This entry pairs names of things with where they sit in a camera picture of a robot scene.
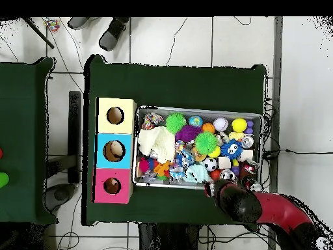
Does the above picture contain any small green object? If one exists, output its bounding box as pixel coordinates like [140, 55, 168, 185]
[0, 171, 10, 189]

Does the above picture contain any purple spiky ball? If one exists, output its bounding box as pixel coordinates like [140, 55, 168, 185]
[176, 124, 203, 144]

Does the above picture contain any orange plastic toy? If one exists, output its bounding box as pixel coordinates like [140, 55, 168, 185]
[153, 159, 172, 178]

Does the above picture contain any green spiky ball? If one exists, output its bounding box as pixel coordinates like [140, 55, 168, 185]
[194, 132, 219, 156]
[165, 112, 188, 135]

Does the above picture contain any mint green cloth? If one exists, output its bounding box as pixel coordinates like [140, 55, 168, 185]
[183, 163, 213, 184]

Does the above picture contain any small colourful object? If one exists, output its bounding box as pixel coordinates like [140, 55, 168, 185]
[42, 18, 60, 33]

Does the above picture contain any side table with green cloth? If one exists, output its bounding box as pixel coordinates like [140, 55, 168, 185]
[0, 57, 55, 226]

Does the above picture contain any cream muslin cloth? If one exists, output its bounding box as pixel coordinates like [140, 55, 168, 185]
[137, 126, 178, 163]

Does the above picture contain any black power adapter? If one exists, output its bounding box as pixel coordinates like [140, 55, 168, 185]
[262, 149, 281, 160]

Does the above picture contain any orange basketball toy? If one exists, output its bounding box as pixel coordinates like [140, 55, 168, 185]
[202, 122, 217, 135]

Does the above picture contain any wooden box with three holes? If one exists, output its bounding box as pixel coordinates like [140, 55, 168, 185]
[93, 97, 139, 205]

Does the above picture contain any blue fuzzy monster toy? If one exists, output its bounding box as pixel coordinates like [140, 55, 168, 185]
[220, 139, 244, 160]

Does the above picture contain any smooth yellow ball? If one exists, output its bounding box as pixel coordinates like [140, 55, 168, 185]
[231, 117, 248, 133]

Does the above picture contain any shallow clear mesh bin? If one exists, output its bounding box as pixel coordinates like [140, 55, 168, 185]
[132, 105, 263, 193]

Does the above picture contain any black rod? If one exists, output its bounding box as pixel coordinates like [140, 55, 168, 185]
[20, 17, 55, 49]

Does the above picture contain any small soccer ball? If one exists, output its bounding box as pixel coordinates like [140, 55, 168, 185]
[203, 157, 219, 173]

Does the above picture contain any white baseball toy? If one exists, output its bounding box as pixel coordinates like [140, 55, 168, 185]
[213, 117, 230, 132]

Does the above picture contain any blue globe ball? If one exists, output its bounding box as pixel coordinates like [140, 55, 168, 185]
[189, 115, 204, 129]

